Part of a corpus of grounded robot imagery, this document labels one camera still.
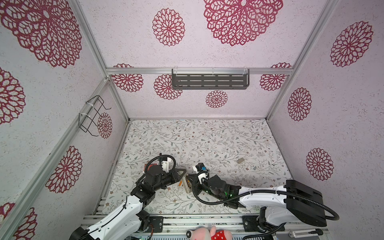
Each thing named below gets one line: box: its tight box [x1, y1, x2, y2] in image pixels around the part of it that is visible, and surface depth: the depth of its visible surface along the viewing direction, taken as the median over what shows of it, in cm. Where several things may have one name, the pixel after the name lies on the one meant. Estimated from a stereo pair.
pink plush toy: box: [186, 225, 233, 240], surface depth 67 cm
